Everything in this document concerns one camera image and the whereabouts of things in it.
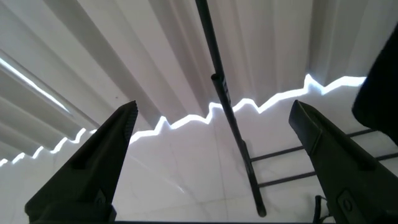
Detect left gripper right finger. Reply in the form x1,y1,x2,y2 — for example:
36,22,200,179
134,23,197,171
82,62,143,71
288,99,398,223

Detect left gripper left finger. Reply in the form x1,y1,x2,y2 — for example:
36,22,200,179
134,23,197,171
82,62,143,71
24,100,139,223

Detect black garment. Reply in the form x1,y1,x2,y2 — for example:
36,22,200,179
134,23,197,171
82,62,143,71
351,22,398,146

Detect black clothes rack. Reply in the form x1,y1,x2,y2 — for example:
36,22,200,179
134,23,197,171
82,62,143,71
195,0,398,218

